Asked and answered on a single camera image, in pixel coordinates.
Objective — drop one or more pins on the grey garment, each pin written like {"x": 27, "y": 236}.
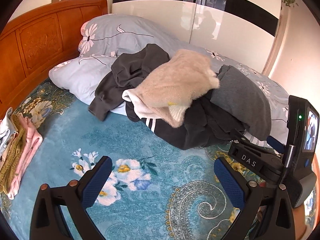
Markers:
{"x": 242, "y": 100}

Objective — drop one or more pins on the blue floral quilt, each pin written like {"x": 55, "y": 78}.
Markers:
{"x": 265, "y": 85}

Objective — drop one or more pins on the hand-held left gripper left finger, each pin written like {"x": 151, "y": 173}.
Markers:
{"x": 97, "y": 180}

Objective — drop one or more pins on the person's right forearm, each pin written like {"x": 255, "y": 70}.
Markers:
{"x": 300, "y": 220}

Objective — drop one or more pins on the pale blue pillow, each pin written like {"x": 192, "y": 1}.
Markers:
{"x": 82, "y": 80}

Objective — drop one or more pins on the olive knitted folded garment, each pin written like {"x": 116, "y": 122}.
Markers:
{"x": 15, "y": 150}

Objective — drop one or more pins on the black white-striped pants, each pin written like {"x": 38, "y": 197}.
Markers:
{"x": 190, "y": 127}

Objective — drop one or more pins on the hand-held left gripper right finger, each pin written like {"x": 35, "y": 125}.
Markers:
{"x": 230, "y": 183}

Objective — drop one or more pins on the beige fuzzy sweater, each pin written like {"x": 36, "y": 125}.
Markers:
{"x": 175, "y": 87}

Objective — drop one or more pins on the teal floral blanket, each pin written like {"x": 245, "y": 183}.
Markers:
{"x": 140, "y": 160}

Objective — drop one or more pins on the wooden carved headboard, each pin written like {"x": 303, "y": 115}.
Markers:
{"x": 42, "y": 40}

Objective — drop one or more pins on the pink folded garment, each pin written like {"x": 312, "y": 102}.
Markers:
{"x": 28, "y": 145}

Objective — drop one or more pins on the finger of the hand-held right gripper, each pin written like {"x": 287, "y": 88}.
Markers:
{"x": 275, "y": 143}
{"x": 240, "y": 135}

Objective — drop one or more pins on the white and black wardrobe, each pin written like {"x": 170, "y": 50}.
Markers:
{"x": 200, "y": 12}

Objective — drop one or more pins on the dark grey hoodie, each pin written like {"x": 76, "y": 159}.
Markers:
{"x": 130, "y": 72}

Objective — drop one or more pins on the pale folded garment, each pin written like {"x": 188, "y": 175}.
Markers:
{"x": 5, "y": 130}

